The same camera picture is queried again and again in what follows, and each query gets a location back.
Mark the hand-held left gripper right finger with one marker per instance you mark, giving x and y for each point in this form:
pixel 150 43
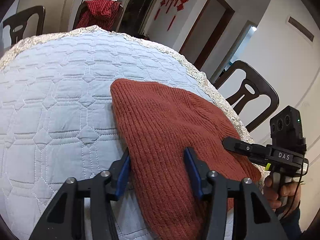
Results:
pixel 193 173

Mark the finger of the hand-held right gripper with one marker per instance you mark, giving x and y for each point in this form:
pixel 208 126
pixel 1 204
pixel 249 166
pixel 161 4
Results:
pixel 245 148

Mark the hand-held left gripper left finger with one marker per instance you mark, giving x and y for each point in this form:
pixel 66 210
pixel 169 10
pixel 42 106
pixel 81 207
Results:
pixel 123 173

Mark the rust knitted sweater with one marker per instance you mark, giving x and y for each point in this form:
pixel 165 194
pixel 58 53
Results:
pixel 162 120

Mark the person's right forearm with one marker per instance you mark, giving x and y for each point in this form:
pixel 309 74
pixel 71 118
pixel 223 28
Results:
pixel 292 226

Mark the person's right hand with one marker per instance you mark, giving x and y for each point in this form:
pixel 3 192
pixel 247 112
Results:
pixel 271 195

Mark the dark wooden chair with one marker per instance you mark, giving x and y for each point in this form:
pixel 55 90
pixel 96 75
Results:
pixel 25 17
pixel 265 92

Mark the light blue quilted table cover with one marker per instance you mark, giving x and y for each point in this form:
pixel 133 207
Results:
pixel 50 92

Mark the brown wooden door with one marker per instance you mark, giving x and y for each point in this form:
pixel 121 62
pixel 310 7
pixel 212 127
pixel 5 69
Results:
pixel 207 30

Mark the dark chair with draped cloth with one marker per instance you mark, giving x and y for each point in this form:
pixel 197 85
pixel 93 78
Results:
pixel 117 12

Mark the red checked cloth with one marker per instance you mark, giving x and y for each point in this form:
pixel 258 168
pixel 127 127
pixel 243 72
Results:
pixel 98 12

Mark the dark doorway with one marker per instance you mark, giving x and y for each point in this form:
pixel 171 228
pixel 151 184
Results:
pixel 142 7

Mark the beige refrigerator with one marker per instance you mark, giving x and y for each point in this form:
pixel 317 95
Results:
pixel 75 0

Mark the white door frame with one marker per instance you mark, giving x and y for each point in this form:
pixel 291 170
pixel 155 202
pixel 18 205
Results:
pixel 243 42

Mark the framed wall plaque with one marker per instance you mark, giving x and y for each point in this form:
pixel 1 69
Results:
pixel 301 29

